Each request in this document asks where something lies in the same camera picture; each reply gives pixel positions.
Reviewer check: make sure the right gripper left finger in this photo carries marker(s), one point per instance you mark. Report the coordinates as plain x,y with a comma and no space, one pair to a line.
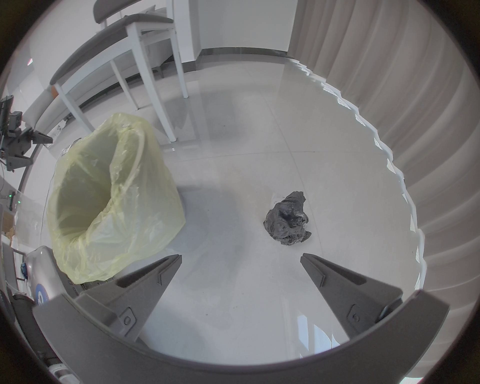
129,300

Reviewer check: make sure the crumpled black plastic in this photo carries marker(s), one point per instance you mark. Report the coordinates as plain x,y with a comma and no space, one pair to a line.
287,219

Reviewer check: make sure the beige curtain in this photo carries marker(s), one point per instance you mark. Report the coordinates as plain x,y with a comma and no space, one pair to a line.
412,93

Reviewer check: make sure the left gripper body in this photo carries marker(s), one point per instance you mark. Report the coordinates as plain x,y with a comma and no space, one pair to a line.
17,148

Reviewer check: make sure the white chair with grey seat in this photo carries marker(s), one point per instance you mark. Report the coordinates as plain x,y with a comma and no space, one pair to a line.
90,43

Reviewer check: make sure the yellow plastic bag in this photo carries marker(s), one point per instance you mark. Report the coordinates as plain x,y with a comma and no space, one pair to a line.
150,210

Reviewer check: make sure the white trash bin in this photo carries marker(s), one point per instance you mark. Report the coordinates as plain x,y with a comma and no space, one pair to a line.
139,153

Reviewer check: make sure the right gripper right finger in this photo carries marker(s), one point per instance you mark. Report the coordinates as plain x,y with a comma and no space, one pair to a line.
348,296

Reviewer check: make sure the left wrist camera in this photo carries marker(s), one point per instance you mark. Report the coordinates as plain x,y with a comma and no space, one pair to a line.
15,120

